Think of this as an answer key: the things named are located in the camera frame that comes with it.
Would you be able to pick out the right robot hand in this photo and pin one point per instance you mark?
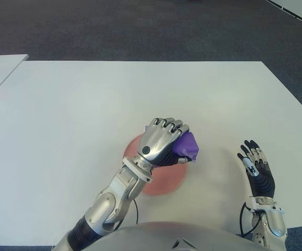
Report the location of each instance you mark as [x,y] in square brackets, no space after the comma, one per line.
[264,183]

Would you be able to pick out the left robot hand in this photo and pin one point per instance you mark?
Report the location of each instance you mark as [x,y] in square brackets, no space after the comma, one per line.
[157,141]

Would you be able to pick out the purple tissue paper pack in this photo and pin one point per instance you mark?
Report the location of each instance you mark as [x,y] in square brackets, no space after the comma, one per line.
[188,146]

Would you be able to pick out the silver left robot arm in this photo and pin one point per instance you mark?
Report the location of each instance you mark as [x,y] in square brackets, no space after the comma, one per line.
[119,193]

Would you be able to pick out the pink round plate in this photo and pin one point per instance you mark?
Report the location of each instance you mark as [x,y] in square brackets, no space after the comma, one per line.
[166,180]

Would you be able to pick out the grey robot torso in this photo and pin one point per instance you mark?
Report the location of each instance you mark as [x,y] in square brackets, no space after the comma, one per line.
[166,238]

